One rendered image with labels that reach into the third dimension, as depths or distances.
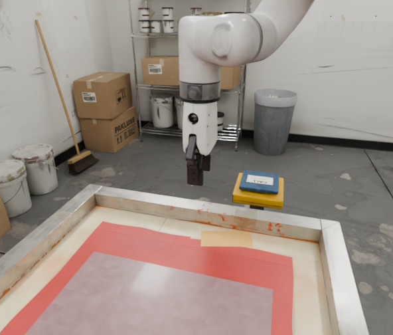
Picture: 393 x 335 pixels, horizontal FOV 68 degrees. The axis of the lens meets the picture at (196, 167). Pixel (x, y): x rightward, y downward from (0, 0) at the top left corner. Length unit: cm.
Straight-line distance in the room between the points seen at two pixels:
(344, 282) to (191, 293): 24
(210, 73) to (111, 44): 371
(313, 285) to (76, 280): 41
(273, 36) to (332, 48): 314
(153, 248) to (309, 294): 29
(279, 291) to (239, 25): 42
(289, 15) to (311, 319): 47
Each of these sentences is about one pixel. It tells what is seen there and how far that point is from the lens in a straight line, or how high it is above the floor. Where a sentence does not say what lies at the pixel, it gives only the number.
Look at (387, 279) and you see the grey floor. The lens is 215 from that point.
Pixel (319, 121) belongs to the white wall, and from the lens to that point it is 381.
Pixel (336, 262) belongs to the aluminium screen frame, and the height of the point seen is 99.
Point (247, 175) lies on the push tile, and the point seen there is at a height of 97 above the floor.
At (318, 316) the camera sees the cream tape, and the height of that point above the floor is 96.
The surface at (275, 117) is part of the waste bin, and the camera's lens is 322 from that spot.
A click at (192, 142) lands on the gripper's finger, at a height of 116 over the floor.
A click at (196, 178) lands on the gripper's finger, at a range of 57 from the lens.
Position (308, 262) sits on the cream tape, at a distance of 61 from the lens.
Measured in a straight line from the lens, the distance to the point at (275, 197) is 78.
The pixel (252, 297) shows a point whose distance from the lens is 53.
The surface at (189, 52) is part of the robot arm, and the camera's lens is 51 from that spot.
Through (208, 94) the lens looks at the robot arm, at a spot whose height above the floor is 124.
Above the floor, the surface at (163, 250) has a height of 96.
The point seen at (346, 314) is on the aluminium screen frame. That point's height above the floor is 99.
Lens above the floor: 136
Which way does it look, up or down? 27 degrees down
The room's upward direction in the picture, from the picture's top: straight up
